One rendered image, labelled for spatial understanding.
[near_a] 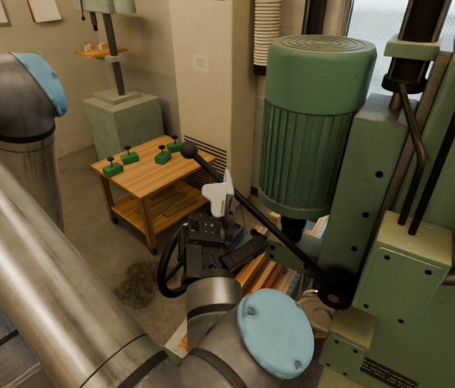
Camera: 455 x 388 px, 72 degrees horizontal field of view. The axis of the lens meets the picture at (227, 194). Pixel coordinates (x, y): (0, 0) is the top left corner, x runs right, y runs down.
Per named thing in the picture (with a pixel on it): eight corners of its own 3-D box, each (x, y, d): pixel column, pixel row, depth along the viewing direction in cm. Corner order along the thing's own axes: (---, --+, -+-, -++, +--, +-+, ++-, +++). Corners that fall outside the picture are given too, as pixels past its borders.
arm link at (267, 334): (284, 422, 26) (225, 431, 35) (336, 329, 34) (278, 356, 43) (211, 332, 28) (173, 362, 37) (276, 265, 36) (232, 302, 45)
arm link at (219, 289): (253, 304, 47) (229, 323, 54) (249, 273, 50) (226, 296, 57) (196, 302, 44) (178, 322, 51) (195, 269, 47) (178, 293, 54)
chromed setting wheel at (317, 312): (295, 310, 72) (302, 275, 65) (349, 336, 67) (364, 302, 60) (289, 320, 70) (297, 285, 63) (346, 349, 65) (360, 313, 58)
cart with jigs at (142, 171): (172, 188, 282) (163, 121, 245) (217, 215, 251) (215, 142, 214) (106, 224, 242) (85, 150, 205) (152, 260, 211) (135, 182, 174)
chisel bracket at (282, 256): (274, 245, 86) (277, 222, 81) (324, 265, 80) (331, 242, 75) (262, 262, 81) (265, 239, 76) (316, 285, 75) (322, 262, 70)
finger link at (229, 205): (229, 193, 54) (222, 244, 53) (238, 195, 55) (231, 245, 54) (220, 194, 59) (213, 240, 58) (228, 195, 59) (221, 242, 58)
